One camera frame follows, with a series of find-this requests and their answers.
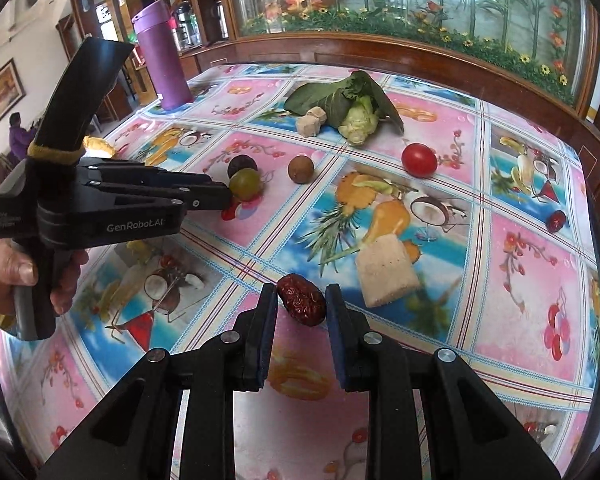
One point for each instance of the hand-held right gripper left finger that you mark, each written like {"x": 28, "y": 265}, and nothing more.
{"x": 267, "y": 330}

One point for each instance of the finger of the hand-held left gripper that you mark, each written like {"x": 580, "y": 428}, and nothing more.
{"x": 180, "y": 182}
{"x": 205, "y": 203}

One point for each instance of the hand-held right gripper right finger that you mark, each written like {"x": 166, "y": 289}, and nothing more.
{"x": 337, "y": 330}

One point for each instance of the green grape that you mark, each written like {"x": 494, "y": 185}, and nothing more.
{"x": 246, "y": 183}

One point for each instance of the wrinkled red date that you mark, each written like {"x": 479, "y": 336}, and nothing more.
{"x": 302, "y": 300}

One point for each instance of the dark passion fruit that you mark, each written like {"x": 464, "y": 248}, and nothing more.
{"x": 242, "y": 161}

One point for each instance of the square pale yam chunk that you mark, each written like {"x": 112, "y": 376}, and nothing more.
{"x": 387, "y": 272}

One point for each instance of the person's left hand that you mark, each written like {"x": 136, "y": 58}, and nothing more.
{"x": 10, "y": 270}

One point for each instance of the brown longan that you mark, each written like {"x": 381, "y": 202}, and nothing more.
{"x": 300, "y": 169}

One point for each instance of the purple thermos bottle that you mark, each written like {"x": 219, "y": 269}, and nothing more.
{"x": 162, "y": 55}

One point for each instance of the small pale yam chunk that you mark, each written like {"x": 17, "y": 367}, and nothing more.
{"x": 310, "y": 121}

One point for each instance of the steel vacuum flask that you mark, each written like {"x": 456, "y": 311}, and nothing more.
{"x": 218, "y": 15}
{"x": 184, "y": 25}

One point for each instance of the green bok choy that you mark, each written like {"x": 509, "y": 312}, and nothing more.
{"x": 350, "y": 102}

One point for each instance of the red tomato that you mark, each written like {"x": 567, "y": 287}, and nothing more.
{"x": 419, "y": 160}

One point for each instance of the small red date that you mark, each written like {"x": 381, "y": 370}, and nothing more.
{"x": 556, "y": 221}

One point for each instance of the flower painted glass panel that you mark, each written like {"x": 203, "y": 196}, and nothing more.
{"x": 405, "y": 0}

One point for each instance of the framed wall painting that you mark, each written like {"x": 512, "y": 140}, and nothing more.
{"x": 0, "y": 92}

